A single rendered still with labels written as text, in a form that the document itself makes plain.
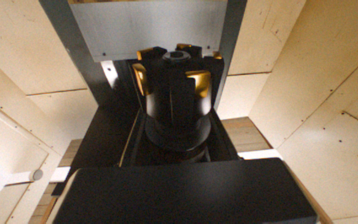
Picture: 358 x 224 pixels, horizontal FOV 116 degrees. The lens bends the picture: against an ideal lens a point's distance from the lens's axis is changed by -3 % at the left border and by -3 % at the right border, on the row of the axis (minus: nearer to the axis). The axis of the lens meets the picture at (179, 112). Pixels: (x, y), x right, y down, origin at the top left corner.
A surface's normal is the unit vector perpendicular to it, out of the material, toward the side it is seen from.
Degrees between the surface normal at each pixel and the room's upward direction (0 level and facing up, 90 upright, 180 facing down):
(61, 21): 90
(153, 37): 90
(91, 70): 90
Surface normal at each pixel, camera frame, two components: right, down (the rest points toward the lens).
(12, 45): 0.17, 0.67
